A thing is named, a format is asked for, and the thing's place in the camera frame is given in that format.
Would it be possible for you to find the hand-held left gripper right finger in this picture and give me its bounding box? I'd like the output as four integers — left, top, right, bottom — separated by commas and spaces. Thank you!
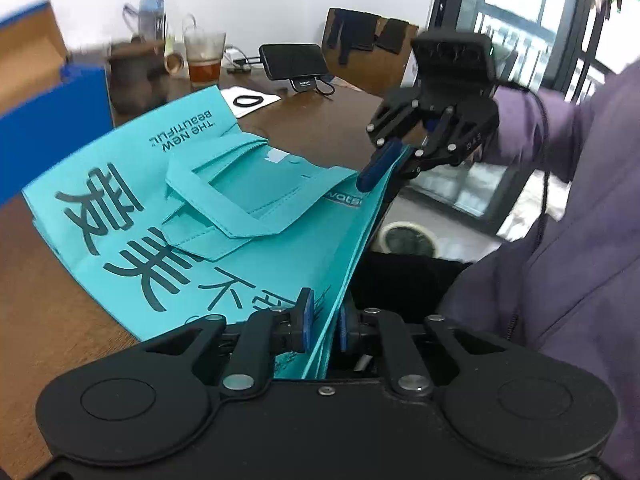
337, 305, 507, 396

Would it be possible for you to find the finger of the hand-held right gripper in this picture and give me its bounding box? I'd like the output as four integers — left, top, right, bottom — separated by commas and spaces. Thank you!
356, 87, 427, 193
370, 104, 474, 242

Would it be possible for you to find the round white bin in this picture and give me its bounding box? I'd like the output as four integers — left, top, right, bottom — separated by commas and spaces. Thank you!
379, 220, 439, 259

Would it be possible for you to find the dark fabric piece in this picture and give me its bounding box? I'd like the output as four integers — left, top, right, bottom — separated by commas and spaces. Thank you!
375, 18, 412, 56
327, 8, 379, 65

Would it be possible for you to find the white paper sheet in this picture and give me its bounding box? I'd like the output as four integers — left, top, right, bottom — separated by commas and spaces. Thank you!
220, 86, 282, 119

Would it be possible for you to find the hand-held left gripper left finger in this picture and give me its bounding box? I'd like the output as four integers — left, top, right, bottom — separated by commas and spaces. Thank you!
144, 288, 316, 393

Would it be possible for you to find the dark cloth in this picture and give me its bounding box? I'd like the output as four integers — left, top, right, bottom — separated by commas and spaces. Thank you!
349, 251, 475, 326

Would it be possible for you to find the glass cup of tea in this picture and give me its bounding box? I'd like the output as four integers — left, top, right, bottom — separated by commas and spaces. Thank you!
182, 29, 227, 86

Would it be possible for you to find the clear water bottle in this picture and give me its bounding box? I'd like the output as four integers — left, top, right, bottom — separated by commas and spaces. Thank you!
122, 0, 167, 45

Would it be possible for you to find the teal shopping bag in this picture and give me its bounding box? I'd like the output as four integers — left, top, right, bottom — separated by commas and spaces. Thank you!
22, 85, 416, 381

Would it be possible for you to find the blue cardboard box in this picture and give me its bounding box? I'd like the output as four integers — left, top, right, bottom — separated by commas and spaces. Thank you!
0, 0, 114, 207

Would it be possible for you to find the black power bank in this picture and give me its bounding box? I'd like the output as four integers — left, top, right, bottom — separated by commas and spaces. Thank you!
258, 43, 329, 81

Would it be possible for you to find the dark window frame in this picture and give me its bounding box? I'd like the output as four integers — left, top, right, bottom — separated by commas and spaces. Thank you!
425, 0, 640, 243

